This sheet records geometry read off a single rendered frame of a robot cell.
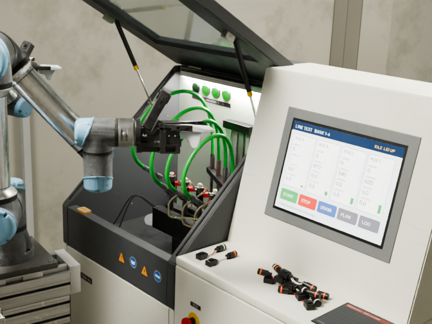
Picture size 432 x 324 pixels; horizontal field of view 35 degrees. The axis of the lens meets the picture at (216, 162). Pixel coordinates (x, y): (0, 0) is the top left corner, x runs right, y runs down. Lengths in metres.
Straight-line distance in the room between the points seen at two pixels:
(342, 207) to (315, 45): 3.24
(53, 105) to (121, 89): 2.45
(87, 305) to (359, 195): 1.22
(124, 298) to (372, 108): 1.11
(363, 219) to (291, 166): 0.30
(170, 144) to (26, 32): 2.37
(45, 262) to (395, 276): 0.96
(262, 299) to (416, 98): 0.69
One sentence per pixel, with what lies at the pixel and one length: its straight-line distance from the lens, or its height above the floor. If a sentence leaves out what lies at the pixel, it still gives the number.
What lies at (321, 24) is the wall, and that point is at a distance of 5.15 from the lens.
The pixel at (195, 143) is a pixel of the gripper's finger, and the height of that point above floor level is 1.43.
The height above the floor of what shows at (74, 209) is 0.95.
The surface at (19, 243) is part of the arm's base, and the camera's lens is 1.99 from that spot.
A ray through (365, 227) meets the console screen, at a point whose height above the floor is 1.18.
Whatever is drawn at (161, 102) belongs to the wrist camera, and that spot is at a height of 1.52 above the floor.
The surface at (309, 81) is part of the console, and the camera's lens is 2.11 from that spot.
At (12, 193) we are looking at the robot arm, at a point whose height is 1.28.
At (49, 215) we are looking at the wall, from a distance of 4.32.
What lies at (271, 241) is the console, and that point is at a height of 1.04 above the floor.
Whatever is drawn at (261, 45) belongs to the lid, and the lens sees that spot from 2.18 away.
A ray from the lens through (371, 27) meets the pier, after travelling 5.09.
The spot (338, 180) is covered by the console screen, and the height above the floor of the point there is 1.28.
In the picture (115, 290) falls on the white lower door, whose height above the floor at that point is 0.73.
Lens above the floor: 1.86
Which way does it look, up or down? 16 degrees down
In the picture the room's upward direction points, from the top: 2 degrees clockwise
